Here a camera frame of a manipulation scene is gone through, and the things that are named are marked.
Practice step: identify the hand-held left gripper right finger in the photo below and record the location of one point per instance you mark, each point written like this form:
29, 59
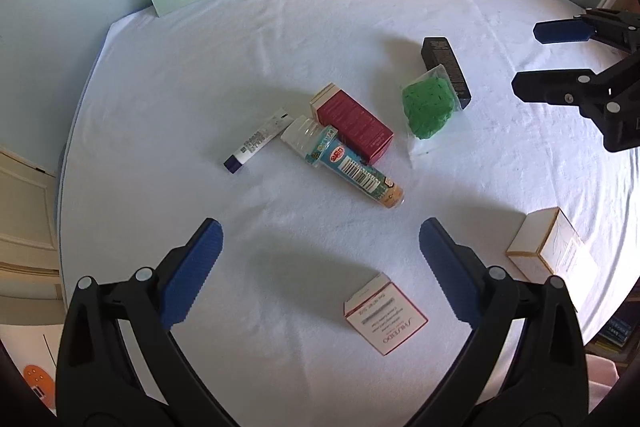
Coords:
450, 272

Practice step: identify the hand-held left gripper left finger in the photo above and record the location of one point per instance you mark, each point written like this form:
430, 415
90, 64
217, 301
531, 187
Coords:
195, 272

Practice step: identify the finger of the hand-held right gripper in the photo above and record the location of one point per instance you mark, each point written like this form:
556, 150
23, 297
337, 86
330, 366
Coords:
560, 31
550, 86

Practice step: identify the green sponge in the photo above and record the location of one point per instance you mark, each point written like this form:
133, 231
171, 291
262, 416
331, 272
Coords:
427, 104

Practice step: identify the white box with red trim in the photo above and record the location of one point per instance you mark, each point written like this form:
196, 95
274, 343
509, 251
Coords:
387, 317

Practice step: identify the white box with gold trim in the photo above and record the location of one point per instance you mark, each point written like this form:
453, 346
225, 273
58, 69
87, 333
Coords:
545, 239

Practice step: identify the black carton box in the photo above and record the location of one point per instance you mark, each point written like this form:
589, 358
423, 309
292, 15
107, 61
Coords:
442, 52

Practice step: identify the white tube, dark cap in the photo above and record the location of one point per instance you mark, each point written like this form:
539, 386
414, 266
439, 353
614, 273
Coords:
255, 142

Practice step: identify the clear tube with colourful label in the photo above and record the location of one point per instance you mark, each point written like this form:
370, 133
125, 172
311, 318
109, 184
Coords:
350, 164

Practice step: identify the blue patterned box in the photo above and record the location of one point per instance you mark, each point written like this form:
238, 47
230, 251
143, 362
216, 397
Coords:
615, 332

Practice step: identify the cream cabinet door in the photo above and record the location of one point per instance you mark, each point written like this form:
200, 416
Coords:
25, 227

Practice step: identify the dark red carton box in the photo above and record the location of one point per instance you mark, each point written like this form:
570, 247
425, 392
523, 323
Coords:
355, 122

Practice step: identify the pink cloth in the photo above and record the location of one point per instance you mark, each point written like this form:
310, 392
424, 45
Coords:
602, 379

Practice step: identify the orange patterned object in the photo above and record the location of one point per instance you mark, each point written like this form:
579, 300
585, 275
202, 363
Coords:
39, 384

